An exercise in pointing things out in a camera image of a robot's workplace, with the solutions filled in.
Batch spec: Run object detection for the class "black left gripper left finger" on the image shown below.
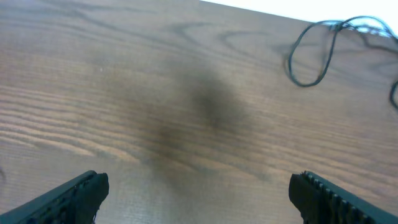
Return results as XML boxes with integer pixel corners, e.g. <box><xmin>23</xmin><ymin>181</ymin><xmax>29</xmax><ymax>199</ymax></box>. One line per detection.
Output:
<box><xmin>1</xmin><ymin>170</ymin><xmax>109</xmax><ymax>224</ymax></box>

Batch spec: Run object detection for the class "black usb cable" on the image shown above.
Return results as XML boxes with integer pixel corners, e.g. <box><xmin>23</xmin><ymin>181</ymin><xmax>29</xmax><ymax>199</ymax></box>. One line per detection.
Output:
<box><xmin>286</xmin><ymin>16</ymin><xmax>398</xmax><ymax>110</ymax></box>

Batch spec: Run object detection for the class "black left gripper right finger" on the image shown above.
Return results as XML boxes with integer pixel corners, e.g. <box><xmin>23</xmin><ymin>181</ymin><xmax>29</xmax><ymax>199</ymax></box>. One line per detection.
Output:
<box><xmin>289</xmin><ymin>170</ymin><xmax>397</xmax><ymax>224</ymax></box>

